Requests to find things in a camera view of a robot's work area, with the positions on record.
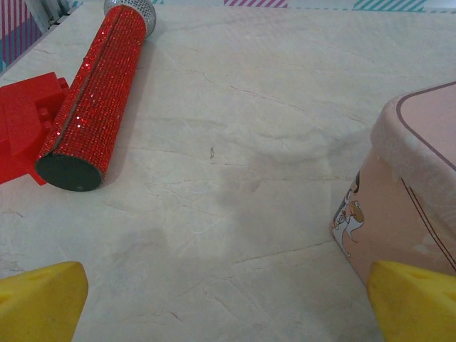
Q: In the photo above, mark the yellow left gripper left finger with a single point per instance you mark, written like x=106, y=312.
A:
x=39, y=303

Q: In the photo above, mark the red plastic brick toy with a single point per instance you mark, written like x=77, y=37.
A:
x=21, y=117

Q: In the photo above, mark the red glitter microphone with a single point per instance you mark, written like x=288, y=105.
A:
x=96, y=103

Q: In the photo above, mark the pink wedding tin box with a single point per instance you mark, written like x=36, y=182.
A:
x=413, y=185

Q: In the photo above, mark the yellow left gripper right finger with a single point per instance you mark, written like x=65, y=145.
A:
x=417, y=306

